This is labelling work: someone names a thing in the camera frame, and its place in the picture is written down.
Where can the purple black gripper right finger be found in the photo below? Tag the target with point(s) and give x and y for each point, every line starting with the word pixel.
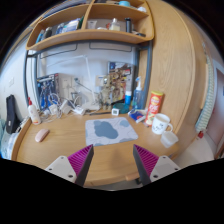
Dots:
pixel 152 167

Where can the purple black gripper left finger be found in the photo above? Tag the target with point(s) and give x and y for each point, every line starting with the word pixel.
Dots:
pixel 75 167

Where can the grey cloud-pattern mouse pad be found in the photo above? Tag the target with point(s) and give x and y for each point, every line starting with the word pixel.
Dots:
pixel 109 131

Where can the pink computer mouse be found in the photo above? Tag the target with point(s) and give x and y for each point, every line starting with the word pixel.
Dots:
pixel 41 135

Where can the clear plastic cup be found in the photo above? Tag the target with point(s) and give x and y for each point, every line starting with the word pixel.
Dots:
pixel 168 139

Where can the white mug with drawing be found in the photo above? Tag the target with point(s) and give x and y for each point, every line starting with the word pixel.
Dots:
pixel 161 123

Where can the blue snack packet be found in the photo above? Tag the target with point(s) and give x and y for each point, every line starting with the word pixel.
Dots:
pixel 136 115

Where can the blue spray bottle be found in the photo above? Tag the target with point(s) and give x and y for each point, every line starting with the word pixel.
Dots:
pixel 138 95

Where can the small white cube clock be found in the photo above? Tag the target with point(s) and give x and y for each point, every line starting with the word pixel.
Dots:
pixel 115 112

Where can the red chips can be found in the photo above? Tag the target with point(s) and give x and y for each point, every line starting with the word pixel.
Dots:
pixel 154 106

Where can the white bottle red cap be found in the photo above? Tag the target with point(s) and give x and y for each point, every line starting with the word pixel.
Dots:
pixel 33 113

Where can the white radiator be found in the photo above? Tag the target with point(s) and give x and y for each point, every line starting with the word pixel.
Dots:
pixel 206 112

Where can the black bag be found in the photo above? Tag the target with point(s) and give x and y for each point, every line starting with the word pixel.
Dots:
pixel 12 122

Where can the robot figure model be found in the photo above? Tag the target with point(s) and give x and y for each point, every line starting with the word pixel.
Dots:
pixel 105 94

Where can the blue model kit box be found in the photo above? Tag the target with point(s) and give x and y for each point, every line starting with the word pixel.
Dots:
pixel 48 90

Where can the colourful poster box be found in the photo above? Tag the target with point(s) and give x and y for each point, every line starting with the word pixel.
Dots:
pixel 121 75

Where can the black bottle on shelf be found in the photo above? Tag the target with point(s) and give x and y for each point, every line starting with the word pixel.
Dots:
pixel 128 25

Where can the wooden wall shelf unit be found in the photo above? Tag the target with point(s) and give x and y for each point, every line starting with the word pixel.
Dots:
pixel 99 21

